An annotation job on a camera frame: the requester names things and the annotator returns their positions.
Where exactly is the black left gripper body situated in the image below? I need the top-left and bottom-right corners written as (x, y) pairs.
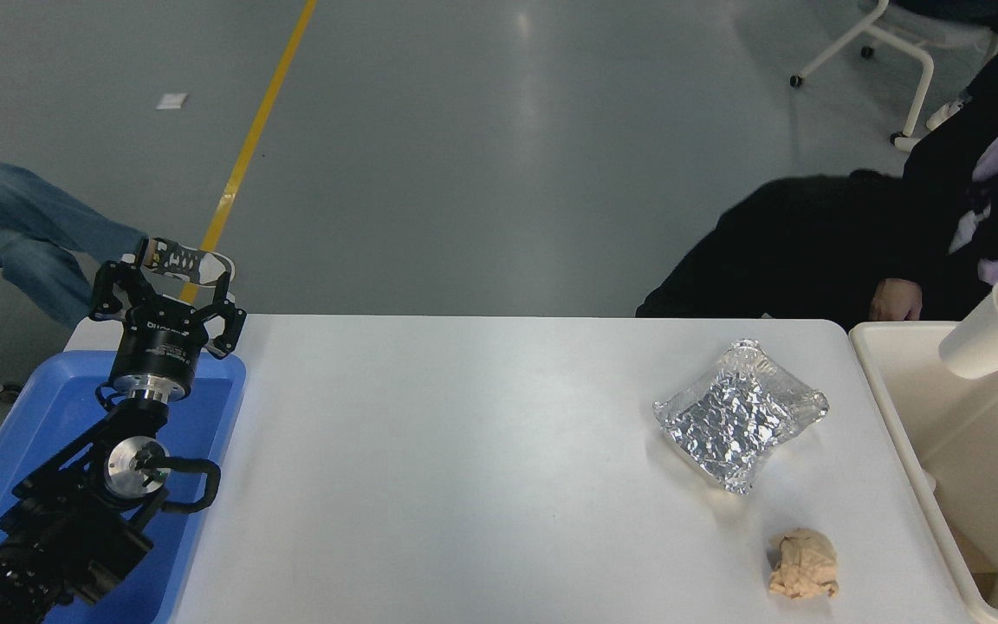
top-left (109, 297), bottom-right (214, 393)

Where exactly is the white paper cup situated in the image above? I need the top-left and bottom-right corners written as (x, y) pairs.
top-left (938, 273), bottom-right (998, 380)

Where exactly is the person's hand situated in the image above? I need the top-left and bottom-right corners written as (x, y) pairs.
top-left (869, 279), bottom-right (923, 322)

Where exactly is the patterned black white shoe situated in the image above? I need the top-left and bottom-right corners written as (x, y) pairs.
top-left (137, 236), bottom-right (237, 287)

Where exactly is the person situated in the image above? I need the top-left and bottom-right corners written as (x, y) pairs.
top-left (0, 152), bottom-right (149, 328)
top-left (635, 9), bottom-right (998, 335)

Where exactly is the blue plastic tray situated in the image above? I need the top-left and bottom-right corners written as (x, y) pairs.
top-left (0, 349), bottom-right (247, 624)

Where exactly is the large pale plastic bin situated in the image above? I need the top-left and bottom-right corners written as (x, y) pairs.
top-left (847, 321), bottom-right (998, 624)

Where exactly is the plain white shoe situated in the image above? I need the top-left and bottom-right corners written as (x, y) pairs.
top-left (926, 97), bottom-right (968, 131)

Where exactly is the crumpled silver foil tray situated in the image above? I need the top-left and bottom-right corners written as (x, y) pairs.
top-left (652, 339), bottom-right (830, 495)

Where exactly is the crumpled tan paper ball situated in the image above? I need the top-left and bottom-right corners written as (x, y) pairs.
top-left (766, 528), bottom-right (839, 601)

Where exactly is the white frame wheeled chair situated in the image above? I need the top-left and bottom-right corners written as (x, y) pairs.
top-left (789, 0), bottom-right (998, 153)

